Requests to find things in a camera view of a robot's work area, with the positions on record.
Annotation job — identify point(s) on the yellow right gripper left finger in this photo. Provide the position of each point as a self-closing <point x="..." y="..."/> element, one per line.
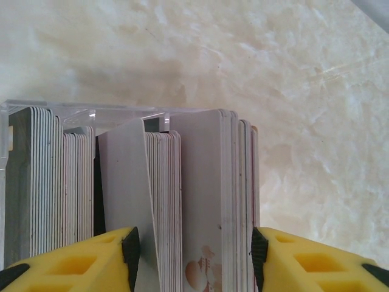
<point x="76" y="267"/>

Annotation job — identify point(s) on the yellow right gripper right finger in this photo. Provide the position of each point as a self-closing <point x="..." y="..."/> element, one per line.
<point x="319" y="267"/>

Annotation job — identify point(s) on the white card with black stripe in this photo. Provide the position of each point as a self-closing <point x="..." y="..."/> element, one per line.
<point x="127" y="176"/>

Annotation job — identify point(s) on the white card stack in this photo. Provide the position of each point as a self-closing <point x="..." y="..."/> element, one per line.
<point x="165" y="188"/>
<point x="54" y="182"/>
<point x="240" y="182"/>

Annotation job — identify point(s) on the white card with orange print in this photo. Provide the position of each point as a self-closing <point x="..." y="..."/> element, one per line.
<point x="203" y="182"/>

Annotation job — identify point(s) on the clear acrylic card box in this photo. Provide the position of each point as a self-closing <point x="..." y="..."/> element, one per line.
<point x="79" y="114"/>

